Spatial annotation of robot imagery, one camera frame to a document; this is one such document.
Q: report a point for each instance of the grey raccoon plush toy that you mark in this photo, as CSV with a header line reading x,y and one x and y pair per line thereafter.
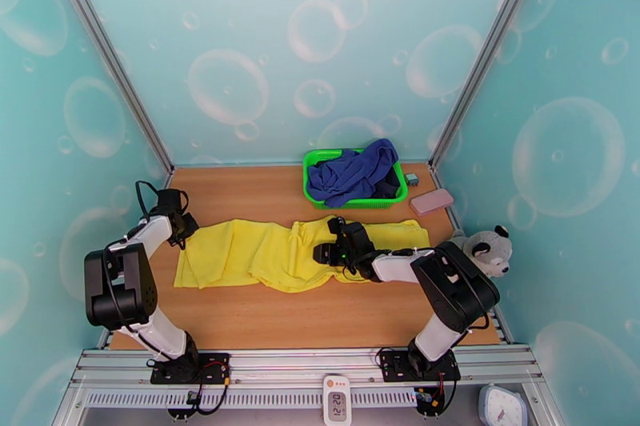
x,y
485,252

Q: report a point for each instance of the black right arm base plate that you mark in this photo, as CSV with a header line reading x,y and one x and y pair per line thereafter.
x,y
392,364

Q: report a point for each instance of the aluminium frame post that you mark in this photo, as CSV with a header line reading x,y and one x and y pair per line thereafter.
x,y
488,55
111,55

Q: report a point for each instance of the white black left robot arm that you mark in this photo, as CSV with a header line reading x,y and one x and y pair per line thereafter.
x,y
152,232

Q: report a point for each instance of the blue garment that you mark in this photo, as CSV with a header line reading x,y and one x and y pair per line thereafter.
x,y
350,172

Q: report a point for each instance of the pink rectangular case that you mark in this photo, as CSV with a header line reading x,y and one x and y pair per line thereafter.
x,y
431,202

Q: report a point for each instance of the aluminium mounting rail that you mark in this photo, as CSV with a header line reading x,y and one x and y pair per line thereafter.
x,y
300,364

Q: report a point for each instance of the pale blue analog clock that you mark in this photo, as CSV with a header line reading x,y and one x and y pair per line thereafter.
x,y
502,407

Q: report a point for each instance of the white digital clock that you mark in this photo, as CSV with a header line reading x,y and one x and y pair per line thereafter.
x,y
337,402

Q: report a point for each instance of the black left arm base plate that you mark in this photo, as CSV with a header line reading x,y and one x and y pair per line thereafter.
x,y
215,369

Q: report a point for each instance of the small grey green box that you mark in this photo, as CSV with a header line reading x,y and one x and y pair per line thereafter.
x,y
411,180

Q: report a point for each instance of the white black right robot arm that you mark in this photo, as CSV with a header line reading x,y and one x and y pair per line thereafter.
x,y
400,269

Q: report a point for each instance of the green plastic basket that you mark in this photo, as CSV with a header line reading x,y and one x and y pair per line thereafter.
x,y
350,204

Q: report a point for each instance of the dark navy garment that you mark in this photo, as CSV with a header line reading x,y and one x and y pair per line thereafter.
x,y
389,187

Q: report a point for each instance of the yellow trousers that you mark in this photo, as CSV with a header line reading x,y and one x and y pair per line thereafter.
x,y
250,255

